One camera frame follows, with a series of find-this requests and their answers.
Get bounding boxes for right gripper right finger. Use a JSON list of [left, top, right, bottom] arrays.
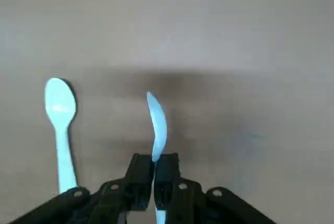
[[153, 152, 278, 224]]

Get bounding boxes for green plastic spoon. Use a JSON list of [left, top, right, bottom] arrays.
[[44, 77, 78, 195]]

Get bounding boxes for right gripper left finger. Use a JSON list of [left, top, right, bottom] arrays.
[[10, 153, 155, 224]]

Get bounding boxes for blue plastic spoon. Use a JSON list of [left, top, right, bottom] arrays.
[[146, 91, 168, 224]]

